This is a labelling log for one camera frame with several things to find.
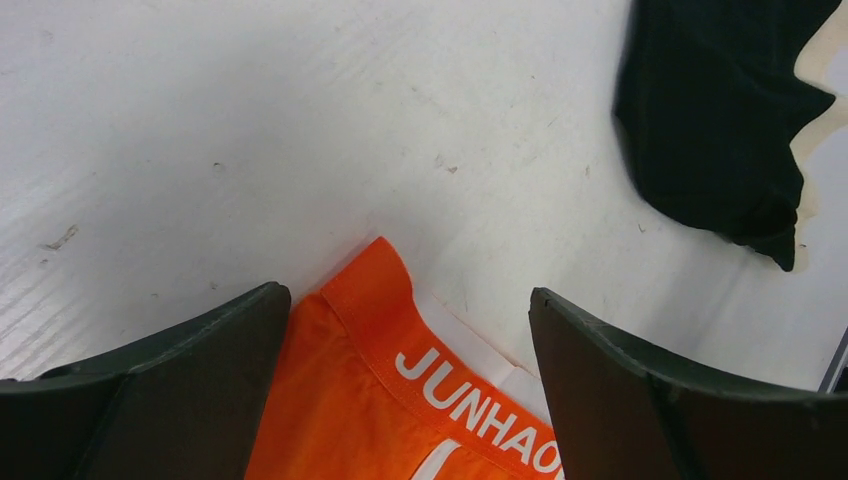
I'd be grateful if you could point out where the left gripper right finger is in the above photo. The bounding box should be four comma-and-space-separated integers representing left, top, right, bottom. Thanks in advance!
529, 288, 847, 479

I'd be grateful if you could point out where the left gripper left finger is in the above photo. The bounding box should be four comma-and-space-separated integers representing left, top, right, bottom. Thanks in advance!
1, 282, 291, 479

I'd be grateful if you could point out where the black underwear beige waistband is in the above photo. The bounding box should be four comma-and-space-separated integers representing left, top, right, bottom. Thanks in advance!
614, 0, 838, 272

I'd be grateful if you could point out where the orange underwear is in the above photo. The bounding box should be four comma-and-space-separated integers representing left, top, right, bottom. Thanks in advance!
246, 238, 566, 479

